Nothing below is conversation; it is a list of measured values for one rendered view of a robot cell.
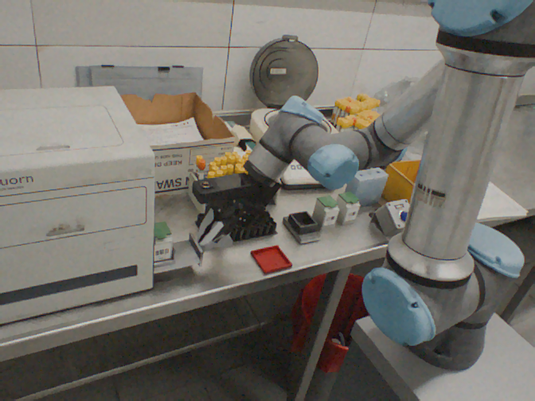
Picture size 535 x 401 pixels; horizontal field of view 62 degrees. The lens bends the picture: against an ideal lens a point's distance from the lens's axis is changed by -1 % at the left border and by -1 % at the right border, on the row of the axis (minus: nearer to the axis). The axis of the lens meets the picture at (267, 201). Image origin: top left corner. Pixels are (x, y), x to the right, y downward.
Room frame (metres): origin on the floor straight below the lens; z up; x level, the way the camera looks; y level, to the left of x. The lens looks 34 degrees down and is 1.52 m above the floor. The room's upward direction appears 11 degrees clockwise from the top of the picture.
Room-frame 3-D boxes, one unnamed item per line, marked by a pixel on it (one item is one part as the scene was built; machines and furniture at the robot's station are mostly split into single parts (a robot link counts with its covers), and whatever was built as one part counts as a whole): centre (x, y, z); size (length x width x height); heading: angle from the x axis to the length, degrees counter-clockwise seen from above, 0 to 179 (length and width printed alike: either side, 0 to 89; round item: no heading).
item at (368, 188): (1.03, -0.25, 0.92); 0.10 x 0.07 x 0.10; 126
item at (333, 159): (0.71, -0.09, 1.16); 0.11 x 0.11 x 0.08; 39
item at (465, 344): (0.58, -0.35, 0.97); 0.15 x 0.15 x 0.10
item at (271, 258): (0.74, -0.03, 0.88); 0.07 x 0.07 x 0.01; 34
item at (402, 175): (1.10, -0.39, 0.92); 0.13 x 0.13 x 0.10; 31
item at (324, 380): (1.08, -0.33, 0.22); 0.38 x 0.37 x 0.44; 124
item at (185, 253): (0.63, 0.21, 0.92); 0.21 x 0.07 x 0.05; 124
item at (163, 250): (0.64, 0.19, 0.95); 0.05 x 0.04 x 0.06; 34
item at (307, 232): (0.87, -0.09, 0.89); 0.09 x 0.05 x 0.04; 33
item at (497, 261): (0.57, -0.35, 1.08); 0.13 x 0.12 x 0.14; 129
